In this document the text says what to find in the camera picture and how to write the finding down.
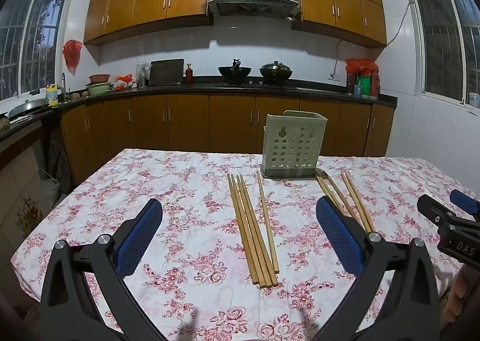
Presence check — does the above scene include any clear plastic bag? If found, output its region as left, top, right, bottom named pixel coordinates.
left=136, top=62, right=151, bottom=87

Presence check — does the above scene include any black gas stove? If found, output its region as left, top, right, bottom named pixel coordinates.
left=214, top=80, right=297, bottom=89

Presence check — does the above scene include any red floral tablecloth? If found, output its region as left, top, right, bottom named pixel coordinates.
left=10, top=148, right=480, bottom=341

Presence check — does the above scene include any green perforated chopstick holder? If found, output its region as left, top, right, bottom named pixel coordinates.
left=260, top=110, right=328, bottom=179

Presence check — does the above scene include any person's right hand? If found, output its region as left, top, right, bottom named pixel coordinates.
left=447, top=265, right=469, bottom=330

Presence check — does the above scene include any red and white plastic bag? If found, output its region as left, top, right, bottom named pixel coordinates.
left=113, top=74, right=139, bottom=90

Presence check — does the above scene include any black power cable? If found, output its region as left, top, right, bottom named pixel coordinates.
left=334, top=39, right=347, bottom=73

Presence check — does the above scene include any red hanging plastic bag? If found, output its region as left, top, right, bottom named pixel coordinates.
left=62, top=40, right=83, bottom=75

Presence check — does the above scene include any green basin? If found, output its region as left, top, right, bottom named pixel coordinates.
left=85, top=82, right=114, bottom=95

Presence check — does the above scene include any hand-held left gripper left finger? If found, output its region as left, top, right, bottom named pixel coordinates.
left=39, top=198, right=166, bottom=341

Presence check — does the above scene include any black kitchen countertop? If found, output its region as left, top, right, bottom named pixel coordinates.
left=0, top=76, right=398, bottom=139

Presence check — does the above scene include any red plastic bag over bottles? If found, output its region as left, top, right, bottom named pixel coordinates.
left=345, top=58, right=379, bottom=77

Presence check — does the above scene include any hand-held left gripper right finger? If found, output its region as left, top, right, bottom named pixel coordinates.
left=316, top=196, right=442, bottom=341

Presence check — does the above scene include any metal pan lid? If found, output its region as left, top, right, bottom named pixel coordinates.
left=7, top=98, right=50, bottom=118

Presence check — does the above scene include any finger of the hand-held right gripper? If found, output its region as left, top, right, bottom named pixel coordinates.
left=449, top=189, right=480, bottom=220
left=417, top=194, right=457, bottom=230

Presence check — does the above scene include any white wall cable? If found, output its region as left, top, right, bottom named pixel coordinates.
left=386, top=0, right=413, bottom=45

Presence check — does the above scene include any dark hanging cloth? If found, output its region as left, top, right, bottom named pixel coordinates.
left=49, top=139, right=72, bottom=192

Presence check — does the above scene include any dark cutting board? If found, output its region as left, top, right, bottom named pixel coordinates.
left=149, top=58, right=185, bottom=86

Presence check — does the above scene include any barred window with white frame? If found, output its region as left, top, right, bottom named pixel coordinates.
left=405, top=0, right=480, bottom=115
left=0, top=0, right=74, bottom=102

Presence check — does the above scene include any black wok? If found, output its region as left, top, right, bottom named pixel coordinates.
left=218, top=59, right=253, bottom=84

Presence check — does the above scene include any woven basket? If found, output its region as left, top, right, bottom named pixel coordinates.
left=40, top=178, right=61, bottom=210

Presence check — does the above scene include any dark pot with lid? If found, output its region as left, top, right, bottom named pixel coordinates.
left=259, top=61, right=294, bottom=86

